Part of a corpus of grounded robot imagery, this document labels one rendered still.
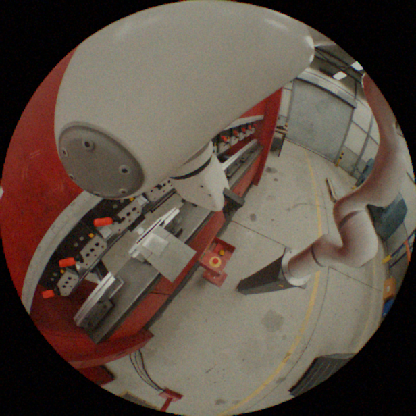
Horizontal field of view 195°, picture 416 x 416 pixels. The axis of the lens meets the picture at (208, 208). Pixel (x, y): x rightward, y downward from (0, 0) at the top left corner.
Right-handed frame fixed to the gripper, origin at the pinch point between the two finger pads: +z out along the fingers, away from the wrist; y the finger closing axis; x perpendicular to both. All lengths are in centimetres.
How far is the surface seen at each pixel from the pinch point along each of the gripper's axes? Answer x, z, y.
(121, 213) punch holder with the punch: -15.2, -0.9, -29.8
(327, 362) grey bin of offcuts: -98, 95, 197
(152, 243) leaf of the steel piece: -21.4, 22.9, -29.6
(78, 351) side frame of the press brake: -100, -10, -19
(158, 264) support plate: -27.6, 22.2, -19.9
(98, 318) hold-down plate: -82, 12, -33
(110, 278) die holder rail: -52, 15, -38
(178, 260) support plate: -20.9, 25.3, -13.4
